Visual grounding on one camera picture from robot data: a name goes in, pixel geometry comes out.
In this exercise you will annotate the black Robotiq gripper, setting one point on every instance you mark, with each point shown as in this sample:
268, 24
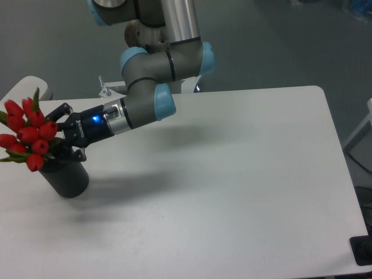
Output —
80, 130

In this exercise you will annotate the red tulip bouquet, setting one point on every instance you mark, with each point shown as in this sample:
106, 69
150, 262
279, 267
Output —
33, 139

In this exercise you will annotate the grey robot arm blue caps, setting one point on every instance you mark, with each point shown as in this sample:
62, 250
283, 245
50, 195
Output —
147, 75

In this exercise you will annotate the black ribbed cylindrical vase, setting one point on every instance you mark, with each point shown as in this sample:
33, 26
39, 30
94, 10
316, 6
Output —
68, 179

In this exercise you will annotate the beige chair armrest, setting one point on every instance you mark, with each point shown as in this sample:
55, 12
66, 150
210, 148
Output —
26, 87

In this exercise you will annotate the black device at table edge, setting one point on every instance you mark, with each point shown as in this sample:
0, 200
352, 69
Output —
361, 248

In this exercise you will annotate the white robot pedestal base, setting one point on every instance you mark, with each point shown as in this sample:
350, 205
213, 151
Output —
116, 87

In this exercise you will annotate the white furniture frame right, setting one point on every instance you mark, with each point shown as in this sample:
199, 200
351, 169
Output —
361, 130

